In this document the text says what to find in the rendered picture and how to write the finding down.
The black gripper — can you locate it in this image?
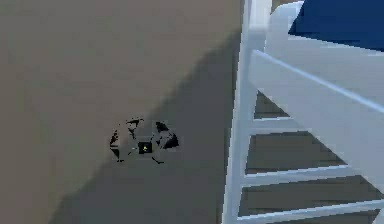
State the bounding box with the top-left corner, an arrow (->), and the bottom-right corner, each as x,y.
109,117 -> 181,165

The white slatted chair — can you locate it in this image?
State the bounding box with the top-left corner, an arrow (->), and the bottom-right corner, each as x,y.
221,0 -> 384,224

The dark blue cushion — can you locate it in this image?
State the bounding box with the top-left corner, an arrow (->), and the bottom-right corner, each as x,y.
287,0 -> 384,53

